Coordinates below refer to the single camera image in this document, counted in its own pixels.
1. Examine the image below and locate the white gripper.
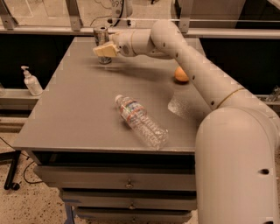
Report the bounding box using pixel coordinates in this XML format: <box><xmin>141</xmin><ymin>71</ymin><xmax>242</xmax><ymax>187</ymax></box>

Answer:
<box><xmin>93</xmin><ymin>31</ymin><xmax>135</xmax><ymax>57</ymax></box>

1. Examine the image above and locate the silver blue redbull can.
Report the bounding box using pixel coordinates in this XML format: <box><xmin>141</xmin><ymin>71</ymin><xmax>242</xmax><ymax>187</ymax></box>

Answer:
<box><xmin>94</xmin><ymin>26</ymin><xmax>111</xmax><ymax>65</ymax></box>

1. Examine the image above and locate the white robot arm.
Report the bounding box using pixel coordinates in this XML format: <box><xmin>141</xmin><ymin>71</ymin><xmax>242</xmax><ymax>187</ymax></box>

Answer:
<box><xmin>94</xmin><ymin>20</ymin><xmax>280</xmax><ymax>224</ymax></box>

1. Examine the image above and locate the white numbered device behind glass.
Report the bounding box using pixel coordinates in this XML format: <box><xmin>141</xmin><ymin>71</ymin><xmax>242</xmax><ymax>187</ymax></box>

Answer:
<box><xmin>108</xmin><ymin>0</ymin><xmax>133</xmax><ymax>27</ymax></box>

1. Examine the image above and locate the clear plastic water bottle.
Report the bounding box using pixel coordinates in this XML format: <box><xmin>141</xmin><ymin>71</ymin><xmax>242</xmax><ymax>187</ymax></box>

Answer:
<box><xmin>115</xmin><ymin>94</ymin><xmax>169</xmax><ymax>150</ymax></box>

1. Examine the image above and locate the orange fruit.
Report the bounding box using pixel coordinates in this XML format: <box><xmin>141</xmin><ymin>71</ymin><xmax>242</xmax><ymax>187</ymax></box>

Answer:
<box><xmin>174</xmin><ymin>66</ymin><xmax>189</xmax><ymax>82</ymax></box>

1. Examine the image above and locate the white pump dispenser bottle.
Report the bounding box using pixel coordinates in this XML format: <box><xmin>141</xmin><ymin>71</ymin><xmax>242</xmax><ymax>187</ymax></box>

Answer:
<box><xmin>21</xmin><ymin>66</ymin><xmax>43</xmax><ymax>96</ymax></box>

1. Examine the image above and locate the grey drawer cabinet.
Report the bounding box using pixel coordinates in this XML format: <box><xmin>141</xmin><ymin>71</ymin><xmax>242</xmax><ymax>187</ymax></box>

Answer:
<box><xmin>13</xmin><ymin>38</ymin><xmax>210</xmax><ymax>223</ymax></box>

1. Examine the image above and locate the black stand leg with wheel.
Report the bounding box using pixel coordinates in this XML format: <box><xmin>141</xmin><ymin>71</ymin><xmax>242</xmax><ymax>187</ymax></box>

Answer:
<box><xmin>0</xmin><ymin>150</ymin><xmax>20</xmax><ymax>191</ymax></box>

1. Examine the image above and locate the metal window railing frame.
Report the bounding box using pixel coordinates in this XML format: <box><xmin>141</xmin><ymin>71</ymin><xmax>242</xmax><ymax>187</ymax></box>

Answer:
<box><xmin>0</xmin><ymin>0</ymin><xmax>280</xmax><ymax>39</ymax></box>

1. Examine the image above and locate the black floor cable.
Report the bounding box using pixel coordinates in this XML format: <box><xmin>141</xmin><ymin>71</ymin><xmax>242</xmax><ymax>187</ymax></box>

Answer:
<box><xmin>0</xmin><ymin>136</ymin><xmax>44</xmax><ymax>186</ymax></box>

